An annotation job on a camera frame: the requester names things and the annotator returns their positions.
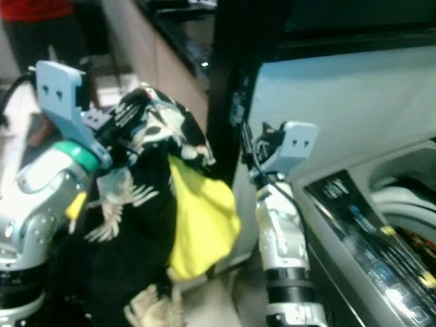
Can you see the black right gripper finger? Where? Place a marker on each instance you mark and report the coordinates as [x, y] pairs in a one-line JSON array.
[[246, 146]]

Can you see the yellow cloth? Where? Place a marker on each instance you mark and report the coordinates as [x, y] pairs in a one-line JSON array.
[[204, 218]]

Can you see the black feather print garment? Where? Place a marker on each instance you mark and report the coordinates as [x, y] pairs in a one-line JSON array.
[[129, 231]]

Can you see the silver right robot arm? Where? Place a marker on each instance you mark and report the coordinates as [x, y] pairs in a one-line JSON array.
[[283, 238]]

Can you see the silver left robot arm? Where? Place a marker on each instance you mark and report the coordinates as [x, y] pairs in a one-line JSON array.
[[34, 204]]

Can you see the white top-load washing machine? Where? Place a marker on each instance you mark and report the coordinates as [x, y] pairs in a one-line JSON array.
[[334, 95]]

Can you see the kitchen counter with black top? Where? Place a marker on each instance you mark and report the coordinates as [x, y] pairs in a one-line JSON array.
[[163, 48]]

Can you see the person in red shirt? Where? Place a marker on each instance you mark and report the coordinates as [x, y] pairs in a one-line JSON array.
[[41, 27]]

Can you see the black washer control panel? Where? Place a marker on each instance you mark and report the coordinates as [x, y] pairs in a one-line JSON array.
[[361, 225]]

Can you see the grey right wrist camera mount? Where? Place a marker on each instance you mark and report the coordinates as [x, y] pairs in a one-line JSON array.
[[296, 143]]

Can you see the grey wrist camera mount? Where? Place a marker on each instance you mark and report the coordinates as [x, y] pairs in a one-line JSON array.
[[296, 143], [60, 88]]

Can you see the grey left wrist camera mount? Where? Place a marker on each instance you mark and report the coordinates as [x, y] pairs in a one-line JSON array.
[[60, 88]]

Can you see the black vertical frame post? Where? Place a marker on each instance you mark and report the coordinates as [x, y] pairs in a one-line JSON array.
[[242, 54]]

